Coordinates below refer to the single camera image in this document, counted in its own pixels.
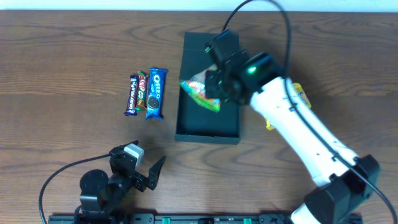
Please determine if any colourful Haribo gummy bag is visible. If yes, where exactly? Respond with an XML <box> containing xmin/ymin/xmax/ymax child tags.
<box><xmin>179</xmin><ymin>64</ymin><xmax>221</xmax><ymax>113</ymax></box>

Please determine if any purple Dairy Milk bar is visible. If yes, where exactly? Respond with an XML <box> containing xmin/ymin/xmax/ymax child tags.
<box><xmin>124</xmin><ymin>75</ymin><xmax>139</xmax><ymax>116</ymax></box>

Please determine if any dark green gift box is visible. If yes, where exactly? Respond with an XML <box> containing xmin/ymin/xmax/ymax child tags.
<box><xmin>175</xmin><ymin>32</ymin><xmax>241</xmax><ymax>145</ymax></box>

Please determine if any yellow pistachio snack bag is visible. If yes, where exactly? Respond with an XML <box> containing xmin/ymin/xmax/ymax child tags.
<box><xmin>265</xmin><ymin>82</ymin><xmax>312</xmax><ymax>131</ymax></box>

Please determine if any red green KitKat bar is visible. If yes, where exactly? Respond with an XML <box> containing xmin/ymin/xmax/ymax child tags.
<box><xmin>136</xmin><ymin>71</ymin><xmax>148</xmax><ymax>111</ymax></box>

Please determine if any blue Oreo cookie pack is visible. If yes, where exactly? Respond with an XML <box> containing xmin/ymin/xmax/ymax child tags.
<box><xmin>146</xmin><ymin>67</ymin><xmax>167</xmax><ymax>119</ymax></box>

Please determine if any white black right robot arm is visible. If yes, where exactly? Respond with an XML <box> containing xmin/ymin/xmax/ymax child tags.
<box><xmin>205</xmin><ymin>30</ymin><xmax>380</xmax><ymax>223</ymax></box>

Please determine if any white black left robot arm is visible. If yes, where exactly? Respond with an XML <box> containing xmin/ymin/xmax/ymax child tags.
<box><xmin>73</xmin><ymin>140</ymin><xmax>166</xmax><ymax>223</ymax></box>

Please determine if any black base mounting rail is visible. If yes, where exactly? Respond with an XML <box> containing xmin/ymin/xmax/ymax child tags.
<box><xmin>47</xmin><ymin>212</ymin><xmax>364</xmax><ymax>224</ymax></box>

